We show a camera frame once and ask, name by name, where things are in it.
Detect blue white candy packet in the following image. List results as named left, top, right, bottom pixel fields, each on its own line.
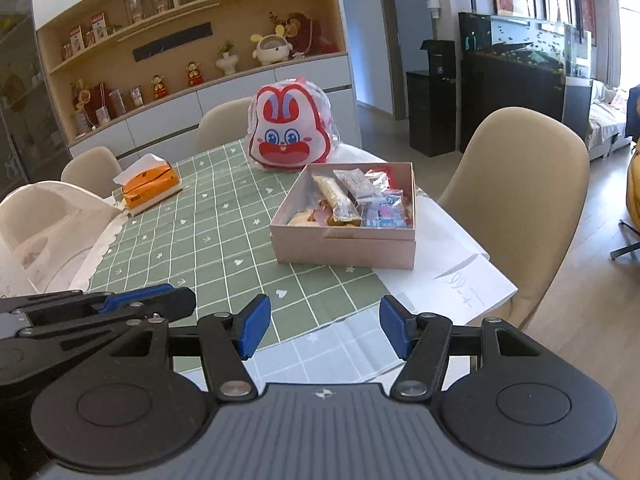
left=359, top=190, right=408, bottom=229

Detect clear packet beige biscuits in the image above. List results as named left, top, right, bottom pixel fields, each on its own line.
left=312, top=174, right=362, bottom=226

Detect white red rice cracker packet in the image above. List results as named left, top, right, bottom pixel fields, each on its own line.
left=288, top=208, right=331, bottom=226

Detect red roast chicken packet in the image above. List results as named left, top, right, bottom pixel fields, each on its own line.
left=364, top=162, right=413, bottom=196

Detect purple packet green olives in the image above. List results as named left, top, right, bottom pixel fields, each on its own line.
left=334, top=168, right=383, bottom=202

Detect pink cardboard box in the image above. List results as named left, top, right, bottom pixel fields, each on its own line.
left=270, top=162, right=416, bottom=270

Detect green checked tablecloth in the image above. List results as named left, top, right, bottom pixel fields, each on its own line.
left=89, top=142, right=399, bottom=386

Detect orange tissue box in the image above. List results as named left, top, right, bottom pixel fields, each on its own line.
left=113, top=154, right=182, bottom=217

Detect beige chair far left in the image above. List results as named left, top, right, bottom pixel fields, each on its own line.
left=61, top=146, right=122, bottom=198

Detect beige chair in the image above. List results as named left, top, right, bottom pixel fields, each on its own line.
left=61, top=146, right=122, bottom=198
left=196, top=96, right=252, bottom=153
left=438, top=107, right=589, bottom=330

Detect beige chair right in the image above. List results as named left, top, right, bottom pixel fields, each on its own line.
left=438, top=107, right=589, bottom=330

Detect beige chair far middle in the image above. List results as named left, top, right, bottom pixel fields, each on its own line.
left=196, top=96, right=252, bottom=153

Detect red doll figurine left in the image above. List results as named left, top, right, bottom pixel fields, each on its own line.
left=152, top=75, right=168, bottom=100

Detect red doll figurine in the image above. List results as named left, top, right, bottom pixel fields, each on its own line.
left=186, top=62, right=204, bottom=87
left=152, top=75, right=168, bottom=100

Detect red white rabbit plush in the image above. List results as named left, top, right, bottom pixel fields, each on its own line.
left=246, top=78, right=341, bottom=170

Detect red doll figurine right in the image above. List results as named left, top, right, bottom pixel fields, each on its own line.
left=186, top=62, right=204, bottom=87

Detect white vase figurine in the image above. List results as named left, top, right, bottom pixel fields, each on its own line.
left=215, top=39, right=239, bottom=76

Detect black small cabinet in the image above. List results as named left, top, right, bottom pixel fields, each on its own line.
left=406, top=39, right=457, bottom=157

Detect wooden display shelf unit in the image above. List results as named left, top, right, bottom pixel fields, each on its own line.
left=32, top=0, right=361, bottom=165

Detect white rabbit figurine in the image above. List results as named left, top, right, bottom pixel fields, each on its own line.
left=250, top=25, right=293, bottom=66

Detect black aquarium cabinet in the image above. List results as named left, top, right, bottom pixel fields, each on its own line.
left=459, top=0, right=592, bottom=148

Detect brown monkey plush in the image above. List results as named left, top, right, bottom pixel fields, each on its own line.
left=269, top=12, right=338, bottom=58

